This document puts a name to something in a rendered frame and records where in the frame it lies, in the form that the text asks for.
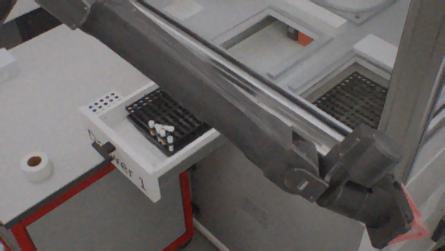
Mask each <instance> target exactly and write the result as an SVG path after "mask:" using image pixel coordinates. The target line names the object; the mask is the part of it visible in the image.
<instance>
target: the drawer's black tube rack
mask: <svg viewBox="0 0 445 251"><path fill-rule="evenodd" d="M157 91H159V92H157ZM160 93H161V94H162V95H160ZM151 94H154V95H151ZM154 97H157V98H154ZM145 98H148V99H145ZM150 100H152V101H150ZM139 101H143V102H139ZM144 103H146V104H145V105H143V104H144ZM134 104H137V106H134ZM131 105H132V106H133V108H136V109H137V108H138V107H141V108H139V109H137V110H139V111H140V112H141V113H142V114H144V115H145V116H146V117H147V118H148V119H149V120H150V121H153V123H154V124H157V125H166V126H173V127H174V130H173V132H169V131H167V130H165V132H166V133H167V134H168V135H169V136H171V137H172V139H173V140H174V141H176V143H175V144H173V149H174V150H173V151H170V149H169V146H168V145H167V144H166V145H162V144H161V141H158V138H157V136H156V135H152V134H151V131H150V130H149V129H148V128H146V127H145V125H142V124H141V123H140V122H139V121H138V120H137V119H136V118H135V117H133V116H132V115H131V114H129V115H128V116H127V119H129V120H130V122H131V123H132V124H134V125H135V126H136V127H137V128H139V130H140V131H142V132H143V133H145V135H146V136H148V137H149V138H150V139H151V140H152V141H154V142H155V143H156V144H157V145H159V146H160V147H161V148H162V149H163V150H164V151H165V152H167V153H168V154H169V155H170V156H174V155H175V154H176V152H178V150H180V149H182V148H184V147H185V146H186V145H188V144H189V143H190V142H192V141H194V140H195V139H196V138H198V137H202V135H203V134H204V133H206V132H207V131H208V130H210V129H211V128H212V127H211V126H210V125H208V124H207V123H206V122H204V121H203V120H202V119H201V118H200V117H197V116H196V115H195V114H194V113H193V112H192V111H190V110H189V109H187V108H186V106H184V105H183V104H181V103H180V102H179V101H178V100H176V99H174V98H173V97H172V96H171V95H170V94H169V93H168V92H165V91H164V90H163V89H161V87H158V88H157V89H156V90H154V91H153V92H151V93H148V94H147V95H145V96H144V97H142V98H140V99H138V100H137V101H135V102H133V103H131Z"/></svg>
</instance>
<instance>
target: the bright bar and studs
mask: <svg viewBox="0 0 445 251"><path fill-rule="evenodd" d="M138 141H139V142H140V143H141V144H142V145H144V146H145V148H146V149H148V150H149V151H150V152H151V153H152V154H153V155H154V156H156V157H157V158H158V159H159V160H161V161H162V163H163V162H164V161H166V160H167V159H168V157H166V156H165V155H164V154H163V153H161V151H160V150H159V149H156V148H155V147H154V146H153V145H152V144H151V143H150V142H149V141H147V140H146V139H145V138H144V137H143V136H141V137H139V138H138Z"/></svg>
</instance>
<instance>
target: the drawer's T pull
mask: <svg viewBox="0 0 445 251"><path fill-rule="evenodd" d="M91 145H92V148H94V149H95V150H96V151H97V152H98V153H99V155H100V156H102V157H104V158H105V159H106V160H107V162H108V163H110V162H112V161H113V157H112V156H110V155H109V154H111V153H112V152H113V151H114V150H115V147H114V145H113V144H111V143H110V142H109V141H107V142H106V143H105V144H103V145H101V146H99V144H98V143H97V142H96V141H94V142H92V144H91Z"/></svg>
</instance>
